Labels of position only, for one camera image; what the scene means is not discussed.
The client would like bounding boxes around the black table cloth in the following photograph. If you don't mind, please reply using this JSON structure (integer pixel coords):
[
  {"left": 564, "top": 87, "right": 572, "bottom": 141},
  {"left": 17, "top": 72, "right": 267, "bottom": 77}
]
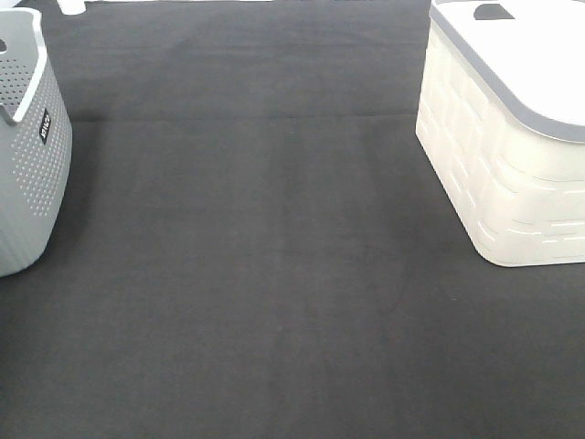
[{"left": 1, "top": 1, "right": 584, "bottom": 438}]

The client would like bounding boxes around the white plastic storage basket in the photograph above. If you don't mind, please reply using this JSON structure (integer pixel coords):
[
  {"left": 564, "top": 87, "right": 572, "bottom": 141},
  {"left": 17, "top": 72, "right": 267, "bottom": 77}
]
[{"left": 416, "top": 25, "right": 584, "bottom": 267}]

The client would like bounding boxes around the grey perforated laundry basket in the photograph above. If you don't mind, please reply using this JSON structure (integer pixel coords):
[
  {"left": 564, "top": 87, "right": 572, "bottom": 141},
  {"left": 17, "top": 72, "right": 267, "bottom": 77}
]
[{"left": 1, "top": 7, "right": 72, "bottom": 276}]

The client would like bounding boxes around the white grey-rimmed basket lid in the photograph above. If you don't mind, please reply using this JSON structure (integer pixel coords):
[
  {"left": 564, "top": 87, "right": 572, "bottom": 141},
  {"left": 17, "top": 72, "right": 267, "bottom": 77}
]
[{"left": 430, "top": 1, "right": 584, "bottom": 144}]

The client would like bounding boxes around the white paper cup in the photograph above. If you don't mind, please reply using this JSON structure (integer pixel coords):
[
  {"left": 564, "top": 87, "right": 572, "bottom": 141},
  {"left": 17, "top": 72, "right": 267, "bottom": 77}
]
[{"left": 57, "top": 0, "right": 86, "bottom": 16}]

